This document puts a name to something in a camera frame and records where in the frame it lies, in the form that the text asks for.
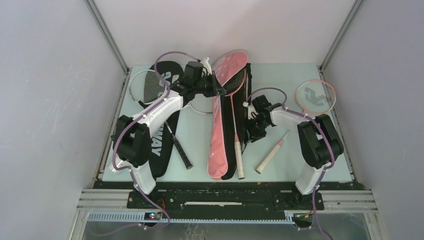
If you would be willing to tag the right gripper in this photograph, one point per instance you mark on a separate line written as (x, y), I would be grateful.
(254, 135)

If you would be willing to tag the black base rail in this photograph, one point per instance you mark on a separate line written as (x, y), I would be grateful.
(231, 201)

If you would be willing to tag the right aluminium frame post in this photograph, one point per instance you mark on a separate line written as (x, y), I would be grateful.
(341, 33)

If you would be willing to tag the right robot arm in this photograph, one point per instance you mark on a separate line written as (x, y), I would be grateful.
(319, 140)

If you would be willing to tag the pink sport racket bag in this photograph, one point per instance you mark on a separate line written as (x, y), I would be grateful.
(221, 163)

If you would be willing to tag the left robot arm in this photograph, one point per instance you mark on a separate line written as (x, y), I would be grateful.
(163, 95)

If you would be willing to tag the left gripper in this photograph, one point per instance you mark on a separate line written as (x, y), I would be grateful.
(216, 89)

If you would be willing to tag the white racket under pink bag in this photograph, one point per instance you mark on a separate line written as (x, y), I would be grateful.
(202, 106)

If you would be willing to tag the black racket bag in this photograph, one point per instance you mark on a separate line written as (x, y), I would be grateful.
(161, 142)

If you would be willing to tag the left aluminium frame post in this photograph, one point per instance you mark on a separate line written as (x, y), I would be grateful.
(123, 83)

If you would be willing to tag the aluminium frame post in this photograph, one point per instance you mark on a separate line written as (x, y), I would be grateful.
(341, 33)
(123, 83)

